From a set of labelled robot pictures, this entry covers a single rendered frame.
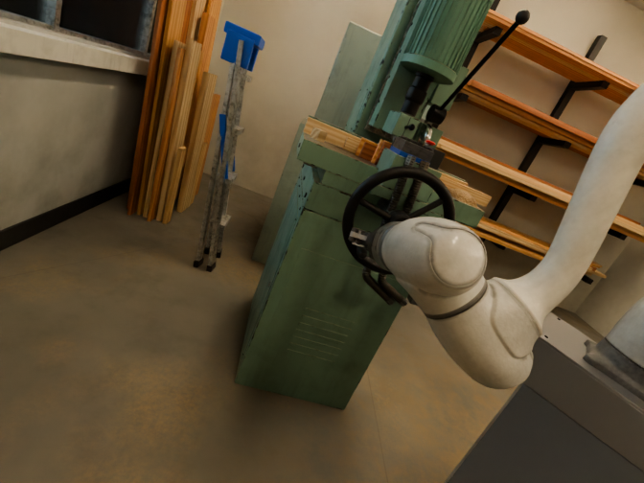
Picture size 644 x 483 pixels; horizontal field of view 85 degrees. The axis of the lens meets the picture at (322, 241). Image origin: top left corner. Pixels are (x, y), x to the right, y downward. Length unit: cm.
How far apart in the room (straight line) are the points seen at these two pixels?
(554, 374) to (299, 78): 301
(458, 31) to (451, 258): 84
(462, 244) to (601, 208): 22
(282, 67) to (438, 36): 243
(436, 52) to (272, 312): 93
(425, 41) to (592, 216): 74
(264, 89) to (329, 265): 256
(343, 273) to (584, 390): 66
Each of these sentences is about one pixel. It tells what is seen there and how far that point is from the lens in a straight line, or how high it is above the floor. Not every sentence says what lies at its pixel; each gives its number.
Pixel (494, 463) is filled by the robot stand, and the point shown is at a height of 37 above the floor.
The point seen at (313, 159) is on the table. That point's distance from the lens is 102.
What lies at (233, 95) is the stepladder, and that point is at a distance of 176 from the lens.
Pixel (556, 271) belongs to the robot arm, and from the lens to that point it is 60.
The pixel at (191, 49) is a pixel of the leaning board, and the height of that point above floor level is 100.
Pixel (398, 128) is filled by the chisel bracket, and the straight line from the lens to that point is 117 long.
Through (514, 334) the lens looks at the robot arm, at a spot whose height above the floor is 83.
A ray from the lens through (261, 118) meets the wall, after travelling 350.
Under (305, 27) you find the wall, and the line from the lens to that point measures 351.
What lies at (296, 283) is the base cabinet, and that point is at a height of 47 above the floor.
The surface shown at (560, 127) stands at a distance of 355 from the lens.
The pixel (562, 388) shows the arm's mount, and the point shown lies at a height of 65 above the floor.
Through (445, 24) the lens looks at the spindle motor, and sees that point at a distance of 118.
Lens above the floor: 100
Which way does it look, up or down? 20 degrees down
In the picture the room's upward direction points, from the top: 23 degrees clockwise
